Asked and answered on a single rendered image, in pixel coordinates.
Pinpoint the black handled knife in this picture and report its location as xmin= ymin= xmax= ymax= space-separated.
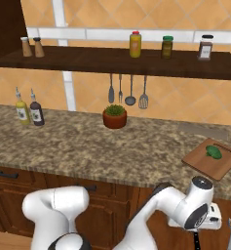
xmin=193 ymin=229 xmax=200 ymax=250

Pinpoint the plant in terracotta pot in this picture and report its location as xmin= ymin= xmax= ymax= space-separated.
xmin=101 ymin=104 xmax=129 ymax=130

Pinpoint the brown wooden cupboard door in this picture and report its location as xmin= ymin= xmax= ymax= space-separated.
xmin=0 ymin=187 xmax=35 ymax=234
xmin=75 ymin=194 xmax=135 ymax=250

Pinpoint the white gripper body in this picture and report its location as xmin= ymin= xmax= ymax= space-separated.
xmin=168 ymin=217 xmax=223 ymax=231

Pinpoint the black lidded spice jar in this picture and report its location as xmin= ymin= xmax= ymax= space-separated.
xmin=197 ymin=34 xmax=215 ymax=63

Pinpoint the white topped shaker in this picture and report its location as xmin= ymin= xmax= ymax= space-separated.
xmin=19 ymin=36 xmax=34 ymax=59

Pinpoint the black drawer handle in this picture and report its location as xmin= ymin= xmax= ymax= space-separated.
xmin=83 ymin=184 xmax=98 ymax=192
xmin=0 ymin=170 xmax=20 ymax=180

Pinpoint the dark sauce bottle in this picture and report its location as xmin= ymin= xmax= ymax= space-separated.
xmin=28 ymin=88 xmax=46 ymax=128

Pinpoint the dark wooden shelf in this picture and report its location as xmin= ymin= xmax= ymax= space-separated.
xmin=0 ymin=45 xmax=231 ymax=82

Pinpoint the wooden cutting board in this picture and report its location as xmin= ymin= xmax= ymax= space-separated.
xmin=180 ymin=137 xmax=231 ymax=183

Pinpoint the yellow bottle red cap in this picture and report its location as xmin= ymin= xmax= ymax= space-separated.
xmin=129 ymin=30 xmax=143 ymax=60

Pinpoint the grey hanging ladle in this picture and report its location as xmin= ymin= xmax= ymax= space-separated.
xmin=124 ymin=74 xmax=137 ymax=106

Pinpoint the brown wooden drawer front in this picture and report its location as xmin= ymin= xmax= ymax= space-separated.
xmin=43 ymin=173 xmax=135 ymax=200
xmin=0 ymin=164 xmax=37 ymax=190

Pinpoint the dark wooden wall cupboard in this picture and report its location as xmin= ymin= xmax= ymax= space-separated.
xmin=0 ymin=0 xmax=27 ymax=63

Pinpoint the grey hanging slotted spatula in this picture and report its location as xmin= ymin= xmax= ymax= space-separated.
xmin=137 ymin=74 xmax=150 ymax=110

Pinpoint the grey hanging spoon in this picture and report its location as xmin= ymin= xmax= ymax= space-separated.
xmin=107 ymin=73 xmax=116 ymax=104

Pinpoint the green broccoli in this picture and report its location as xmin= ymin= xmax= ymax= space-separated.
xmin=205 ymin=145 xmax=223 ymax=160

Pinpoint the black topped shaker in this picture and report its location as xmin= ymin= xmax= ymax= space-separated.
xmin=32 ymin=36 xmax=46 ymax=59

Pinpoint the yellow oil bottle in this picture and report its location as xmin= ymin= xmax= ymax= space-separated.
xmin=15 ymin=86 xmax=31 ymax=126

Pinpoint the grey hanging fork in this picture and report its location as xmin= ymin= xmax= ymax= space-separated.
xmin=117 ymin=73 xmax=124 ymax=104

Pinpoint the green lidded jar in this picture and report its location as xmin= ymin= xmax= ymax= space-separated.
xmin=161 ymin=35 xmax=174 ymax=61

